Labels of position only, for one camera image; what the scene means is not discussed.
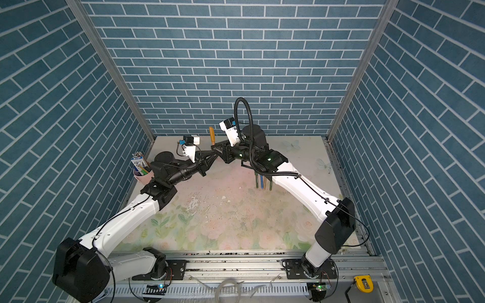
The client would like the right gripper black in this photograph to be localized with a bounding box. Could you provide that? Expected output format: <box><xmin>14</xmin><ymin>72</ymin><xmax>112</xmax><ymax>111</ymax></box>
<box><xmin>213</xmin><ymin>140</ymin><xmax>258</xmax><ymax>166</ymax></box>

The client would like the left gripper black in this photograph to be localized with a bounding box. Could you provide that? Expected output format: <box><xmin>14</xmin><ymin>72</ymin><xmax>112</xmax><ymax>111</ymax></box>
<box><xmin>166</xmin><ymin>151</ymin><xmax>219</xmax><ymax>188</ymax></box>

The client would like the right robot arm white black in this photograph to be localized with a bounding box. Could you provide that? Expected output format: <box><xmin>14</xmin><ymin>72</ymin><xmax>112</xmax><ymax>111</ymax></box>
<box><xmin>209</xmin><ymin>121</ymin><xmax>359</xmax><ymax>279</ymax></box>

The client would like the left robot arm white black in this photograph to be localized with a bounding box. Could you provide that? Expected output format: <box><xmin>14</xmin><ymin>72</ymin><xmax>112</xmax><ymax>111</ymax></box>
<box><xmin>52</xmin><ymin>151</ymin><xmax>218</xmax><ymax>302</ymax></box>

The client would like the pink pen holder cup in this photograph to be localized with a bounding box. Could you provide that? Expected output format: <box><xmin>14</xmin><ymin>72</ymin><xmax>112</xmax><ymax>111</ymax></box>
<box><xmin>133</xmin><ymin>167</ymin><xmax>154</xmax><ymax>185</ymax></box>

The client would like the box in pen cup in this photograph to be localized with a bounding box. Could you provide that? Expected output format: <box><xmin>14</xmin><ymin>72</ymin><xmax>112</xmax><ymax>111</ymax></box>
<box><xmin>131</xmin><ymin>152</ymin><xmax>150</xmax><ymax>176</ymax></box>

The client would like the yellow tape measure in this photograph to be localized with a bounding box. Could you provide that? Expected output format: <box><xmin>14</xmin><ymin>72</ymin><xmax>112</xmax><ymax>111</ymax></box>
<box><xmin>354</xmin><ymin>275</ymin><xmax>374</xmax><ymax>294</ymax></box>

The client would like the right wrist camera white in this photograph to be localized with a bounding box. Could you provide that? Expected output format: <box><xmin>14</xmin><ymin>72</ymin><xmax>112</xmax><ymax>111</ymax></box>
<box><xmin>219</xmin><ymin>117</ymin><xmax>240</xmax><ymax>146</ymax></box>

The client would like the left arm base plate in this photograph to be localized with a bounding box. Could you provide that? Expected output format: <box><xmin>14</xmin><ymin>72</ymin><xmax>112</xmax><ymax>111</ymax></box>
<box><xmin>131</xmin><ymin>260</ymin><xmax>187</xmax><ymax>281</ymax></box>

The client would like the aluminium rail frame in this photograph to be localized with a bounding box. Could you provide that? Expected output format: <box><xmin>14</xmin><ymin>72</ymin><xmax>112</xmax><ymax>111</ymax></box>
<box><xmin>93</xmin><ymin>252</ymin><xmax>400</xmax><ymax>302</ymax></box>

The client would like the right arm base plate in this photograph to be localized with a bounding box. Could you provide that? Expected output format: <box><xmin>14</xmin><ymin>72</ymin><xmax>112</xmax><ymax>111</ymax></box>
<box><xmin>280</xmin><ymin>257</ymin><xmax>338</xmax><ymax>280</ymax></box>

